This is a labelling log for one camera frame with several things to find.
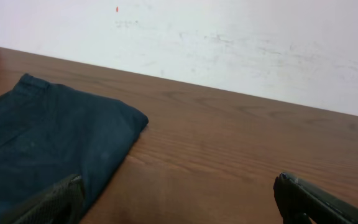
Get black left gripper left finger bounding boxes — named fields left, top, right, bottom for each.
left=0, top=175, right=85, bottom=224

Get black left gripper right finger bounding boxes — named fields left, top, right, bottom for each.
left=273, top=172, right=358, bottom=224

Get folded navy blue shorts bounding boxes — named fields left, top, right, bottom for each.
left=0, top=74, right=149, bottom=215

